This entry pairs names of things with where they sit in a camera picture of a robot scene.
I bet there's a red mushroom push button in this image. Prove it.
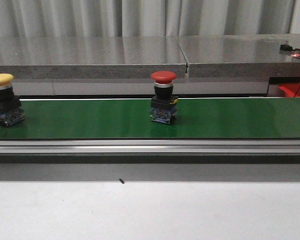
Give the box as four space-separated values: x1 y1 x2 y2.
150 70 178 125

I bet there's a grey stone countertop slab left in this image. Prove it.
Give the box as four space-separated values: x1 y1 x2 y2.
0 36 187 79

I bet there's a grey stone countertop slab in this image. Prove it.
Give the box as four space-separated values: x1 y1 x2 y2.
0 36 187 79
178 34 300 78

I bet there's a grey stone countertop slab right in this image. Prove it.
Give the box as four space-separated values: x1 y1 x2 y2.
178 34 300 78

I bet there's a green conveyor belt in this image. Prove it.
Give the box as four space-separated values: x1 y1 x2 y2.
0 97 300 140

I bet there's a white cabinet panel under counter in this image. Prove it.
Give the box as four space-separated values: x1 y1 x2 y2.
12 77 269 96

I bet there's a yellow mushroom push button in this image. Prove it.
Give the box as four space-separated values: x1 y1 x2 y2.
0 73 25 127

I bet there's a red plastic bin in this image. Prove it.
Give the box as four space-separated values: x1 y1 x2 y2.
279 83 300 98

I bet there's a black connector plug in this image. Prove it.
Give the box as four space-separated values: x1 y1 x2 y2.
280 44 293 52

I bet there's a grey curtain backdrop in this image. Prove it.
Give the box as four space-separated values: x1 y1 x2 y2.
0 0 300 37

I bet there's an aluminium conveyor side rail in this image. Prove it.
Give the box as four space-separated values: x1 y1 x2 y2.
0 139 300 156

